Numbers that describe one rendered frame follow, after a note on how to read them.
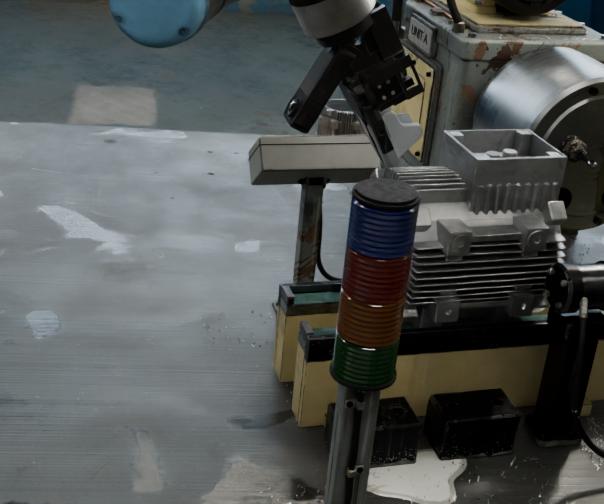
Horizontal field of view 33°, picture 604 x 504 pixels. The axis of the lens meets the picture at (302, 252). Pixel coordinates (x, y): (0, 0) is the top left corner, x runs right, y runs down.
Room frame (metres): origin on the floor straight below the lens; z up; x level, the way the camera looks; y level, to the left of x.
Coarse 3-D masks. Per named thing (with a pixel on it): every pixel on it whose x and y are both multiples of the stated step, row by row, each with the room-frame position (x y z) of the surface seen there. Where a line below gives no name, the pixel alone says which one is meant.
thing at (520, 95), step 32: (512, 64) 1.61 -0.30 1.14; (544, 64) 1.57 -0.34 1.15; (576, 64) 1.55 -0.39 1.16; (480, 96) 1.63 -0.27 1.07; (512, 96) 1.54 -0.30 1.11; (544, 96) 1.48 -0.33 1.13; (576, 96) 1.47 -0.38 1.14; (480, 128) 1.58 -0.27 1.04; (512, 128) 1.49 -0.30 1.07; (544, 128) 1.45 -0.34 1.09; (576, 128) 1.47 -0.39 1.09; (576, 160) 1.43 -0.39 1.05; (576, 192) 1.47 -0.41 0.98; (576, 224) 1.48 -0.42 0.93
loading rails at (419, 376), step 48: (288, 288) 1.18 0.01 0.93; (336, 288) 1.21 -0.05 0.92; (288, 336) 1.15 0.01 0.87; (432, 336) 1.10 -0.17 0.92; (480, 336) 1.12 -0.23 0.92; (528, 336) 1.15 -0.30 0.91; (336, 384) 1.07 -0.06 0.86; (432, 384) 1.11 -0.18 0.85; (480, 384) 1.13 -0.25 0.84; (528, 384) 1.15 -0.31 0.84
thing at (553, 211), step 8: (376, 168) 1.21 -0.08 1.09; (384, 168) 1.22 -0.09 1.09; (376, 176) 1.21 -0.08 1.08; (424, 208) 1.10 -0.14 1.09; (544, 208) 1.16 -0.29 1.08; (552, 208) 1.15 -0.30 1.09; (560, 208) 1.15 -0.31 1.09; (424, 216) 1.09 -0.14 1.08; (544, 216) 1.16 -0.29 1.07; (552, 216) 1.14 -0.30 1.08; (560, 216) 1.15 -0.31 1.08; (416, 224) 1.08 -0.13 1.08; (424, 224) 1.09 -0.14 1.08; (552, 224) 1.15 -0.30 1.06; (536, 296) 1.15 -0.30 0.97; (544, 296) 1.15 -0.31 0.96; (408, 304) 1.10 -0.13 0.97; (536, 304) 1.14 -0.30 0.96; (544, 304) 1.15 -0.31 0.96; (408, 312) 1.09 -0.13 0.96; (416, 312) 1.09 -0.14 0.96; (408, 320) 1.10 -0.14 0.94
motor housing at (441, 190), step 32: (448, 192) 1.14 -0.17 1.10; (480, 224) 1.13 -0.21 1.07; (512, 224) 1.14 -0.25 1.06; (416, 256) 1.07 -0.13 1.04; (448, 256) 1.08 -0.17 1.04; (480, 256) 1.11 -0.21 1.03; (512, 256) 1.12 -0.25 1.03; (544, 256) 1.12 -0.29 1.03; (416, 288) 1.08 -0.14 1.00; (448, 288) 1.09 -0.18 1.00; (480, 288) 1.10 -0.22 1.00; (512, 288) 1.12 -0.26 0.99; (544, 288) 1.13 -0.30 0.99
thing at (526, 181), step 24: (456, 144) 1.19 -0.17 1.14; (480, 144) 1.24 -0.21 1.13; (504, 144) 1.25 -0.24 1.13; (528, 144) 1.25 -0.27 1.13; (456, 168) 1.18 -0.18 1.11; (480, 168) 1.14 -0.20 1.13; (504, 168) 1.15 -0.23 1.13; (528, 168) 1.16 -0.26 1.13; (552, 168) 1.17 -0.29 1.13; (480, 192) 1.13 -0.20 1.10; (504, 192) 1.15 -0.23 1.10; (528, 192) 1.16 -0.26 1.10; (552, 192) 1.17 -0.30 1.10
